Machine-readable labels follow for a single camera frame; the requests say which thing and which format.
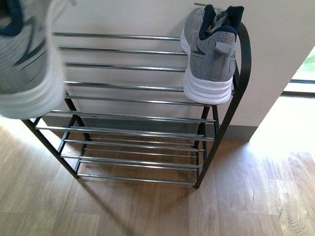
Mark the grey sneaker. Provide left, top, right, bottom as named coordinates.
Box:
left=180, top=4, right=244, bottom=105
left=0, top=0, right=72, bottom=120

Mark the black metal shoe rack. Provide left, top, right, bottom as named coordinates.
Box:
left=24, top=24, right=252, bottom=188

